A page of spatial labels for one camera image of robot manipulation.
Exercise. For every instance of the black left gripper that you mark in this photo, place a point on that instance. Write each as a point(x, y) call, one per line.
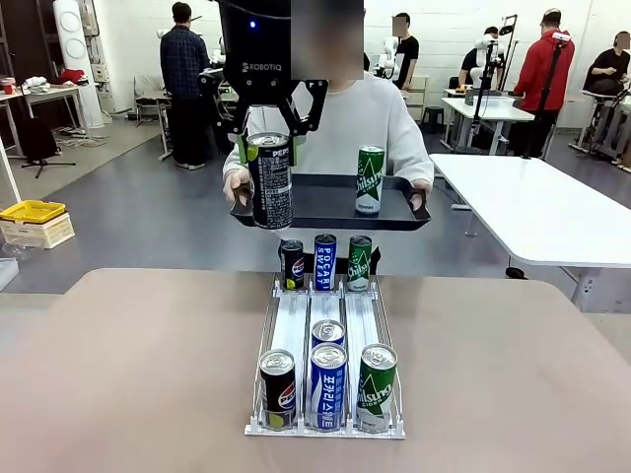
point(254, 49)

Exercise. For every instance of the black serving tray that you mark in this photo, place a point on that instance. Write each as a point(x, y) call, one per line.
point(325, 207)

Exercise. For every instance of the green Chilsung cider can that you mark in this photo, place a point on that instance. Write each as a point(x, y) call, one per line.
point(370, 182)
point(377, 389)

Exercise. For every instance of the person's left forearm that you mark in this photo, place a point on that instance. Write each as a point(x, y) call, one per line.
point(419, 167)

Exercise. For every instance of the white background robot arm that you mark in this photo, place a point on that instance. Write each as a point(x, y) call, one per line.
point(388, 54)

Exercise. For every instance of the person's right forearm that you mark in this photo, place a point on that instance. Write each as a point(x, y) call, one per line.
point(234, 165)

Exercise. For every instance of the person in light sweatshirt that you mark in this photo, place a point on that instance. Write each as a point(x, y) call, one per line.
point(355, 118)

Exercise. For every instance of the person in black t-shirt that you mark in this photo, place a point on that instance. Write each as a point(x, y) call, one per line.
point(406, 54)

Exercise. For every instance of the person in red hoodie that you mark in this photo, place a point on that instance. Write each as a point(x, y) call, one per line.
point(535, 74)

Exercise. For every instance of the seated person with headphones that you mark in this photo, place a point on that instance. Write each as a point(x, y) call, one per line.
point(606, 69)

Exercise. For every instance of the person's right hand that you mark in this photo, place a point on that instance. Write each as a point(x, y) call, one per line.
point(235, 181)

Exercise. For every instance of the person's left hand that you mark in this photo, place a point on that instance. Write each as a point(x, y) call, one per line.
point(422, 193)

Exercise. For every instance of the man in dark plaid shirt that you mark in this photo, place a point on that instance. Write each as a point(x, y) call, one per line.
point(182, 74)

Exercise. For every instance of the black Pepsi display can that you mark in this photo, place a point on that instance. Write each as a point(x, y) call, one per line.
point(292, 266)

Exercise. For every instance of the blue Pocari Sweat display can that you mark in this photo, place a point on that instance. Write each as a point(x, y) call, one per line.
point(325, 261)

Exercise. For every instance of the black stool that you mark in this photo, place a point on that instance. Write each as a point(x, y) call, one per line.
point(433, 118)

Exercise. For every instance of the green Chilsung display can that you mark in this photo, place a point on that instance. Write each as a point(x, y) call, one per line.
point(359, 266)

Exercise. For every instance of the white can dispenser rack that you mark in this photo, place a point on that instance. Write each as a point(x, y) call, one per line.
point(325, 303)

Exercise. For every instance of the white background desk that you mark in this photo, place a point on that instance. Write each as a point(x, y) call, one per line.
point(493, 111)

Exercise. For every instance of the red cloth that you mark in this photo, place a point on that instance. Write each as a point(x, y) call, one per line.
point(71, 76)

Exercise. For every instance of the white standing air conditioner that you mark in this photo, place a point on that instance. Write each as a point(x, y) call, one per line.
point(74, 49)

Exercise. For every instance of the cluttered white side table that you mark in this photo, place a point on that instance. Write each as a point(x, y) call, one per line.
point(49, 91)

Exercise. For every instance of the black tripod stand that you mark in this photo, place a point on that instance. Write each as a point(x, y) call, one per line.
point(39, 143)

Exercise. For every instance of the large white table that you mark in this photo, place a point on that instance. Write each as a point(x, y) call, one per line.
point(522, 207)

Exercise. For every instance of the white plastic crate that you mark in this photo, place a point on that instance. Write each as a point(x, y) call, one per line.
point(44, 234)

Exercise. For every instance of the yellow crate lid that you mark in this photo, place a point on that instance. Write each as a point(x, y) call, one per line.
point(32, 211)

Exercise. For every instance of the red cup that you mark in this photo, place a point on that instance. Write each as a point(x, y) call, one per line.
point(7, 87)

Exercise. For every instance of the clear plastic bowl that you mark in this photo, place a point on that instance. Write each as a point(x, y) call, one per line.
point(20, 250)

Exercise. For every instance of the black camera pole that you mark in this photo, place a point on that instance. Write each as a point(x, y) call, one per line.
point(480, 98)

